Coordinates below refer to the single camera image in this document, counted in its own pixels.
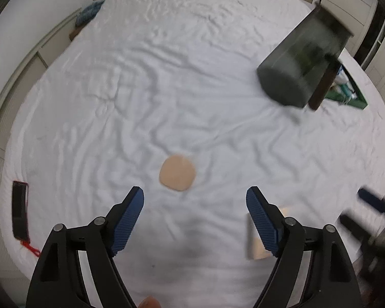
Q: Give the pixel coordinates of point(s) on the white bed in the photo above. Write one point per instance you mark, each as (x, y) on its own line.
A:
(147, 86)

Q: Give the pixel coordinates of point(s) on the round beige pad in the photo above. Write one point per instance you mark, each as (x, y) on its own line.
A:
(178, 173)

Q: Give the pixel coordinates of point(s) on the blue knitted cloth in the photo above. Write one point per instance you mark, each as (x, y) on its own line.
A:
(88, 12)

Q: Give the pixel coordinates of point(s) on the person's left hand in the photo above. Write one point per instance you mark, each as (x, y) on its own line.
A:
(149, 303)

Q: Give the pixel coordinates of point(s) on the white louvered cabinet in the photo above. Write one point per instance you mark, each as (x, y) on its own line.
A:
(19, 70)

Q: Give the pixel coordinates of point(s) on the black phone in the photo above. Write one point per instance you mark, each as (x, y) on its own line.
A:
(19, 208)

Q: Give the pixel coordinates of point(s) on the wooden nightstand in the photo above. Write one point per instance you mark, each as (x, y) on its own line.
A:
(75, 33)

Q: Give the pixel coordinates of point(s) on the square beige pad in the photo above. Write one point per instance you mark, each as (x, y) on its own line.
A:
(255, 250)

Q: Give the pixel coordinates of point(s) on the dark glass jar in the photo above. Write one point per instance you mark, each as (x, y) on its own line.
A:
(288, 70)

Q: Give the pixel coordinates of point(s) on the white wardrobe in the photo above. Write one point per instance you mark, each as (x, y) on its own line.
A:
(346, 0)

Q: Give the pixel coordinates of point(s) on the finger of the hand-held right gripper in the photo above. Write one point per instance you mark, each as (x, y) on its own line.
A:
(354, 227)
(370, 197)

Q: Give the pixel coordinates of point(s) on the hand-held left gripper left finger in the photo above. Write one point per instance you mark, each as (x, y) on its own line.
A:
(128, 221)

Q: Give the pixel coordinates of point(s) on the clear zip bag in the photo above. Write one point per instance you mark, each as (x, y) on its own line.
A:
(344, 81)

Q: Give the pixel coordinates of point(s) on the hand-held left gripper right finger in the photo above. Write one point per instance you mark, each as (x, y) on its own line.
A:
(261, 221)

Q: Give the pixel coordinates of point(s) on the green tray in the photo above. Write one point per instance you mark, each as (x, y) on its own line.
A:
(335, 96)

